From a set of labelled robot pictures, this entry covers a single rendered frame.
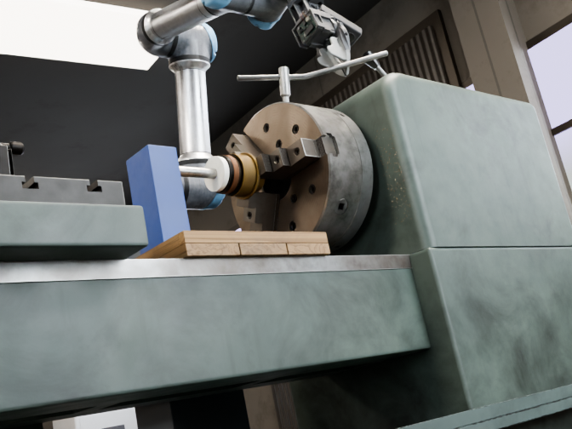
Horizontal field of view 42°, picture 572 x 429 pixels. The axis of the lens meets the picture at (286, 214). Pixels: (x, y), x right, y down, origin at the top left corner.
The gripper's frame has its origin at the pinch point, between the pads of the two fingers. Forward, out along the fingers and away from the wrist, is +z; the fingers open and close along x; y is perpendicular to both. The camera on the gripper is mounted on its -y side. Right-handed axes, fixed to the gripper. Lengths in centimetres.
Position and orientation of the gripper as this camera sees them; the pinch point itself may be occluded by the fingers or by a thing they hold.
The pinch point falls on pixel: (346, 71)
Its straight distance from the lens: 168.5
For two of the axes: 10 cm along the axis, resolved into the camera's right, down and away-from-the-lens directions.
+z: 3.4, 8.4, -4.2
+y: -7.5, -0.3, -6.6
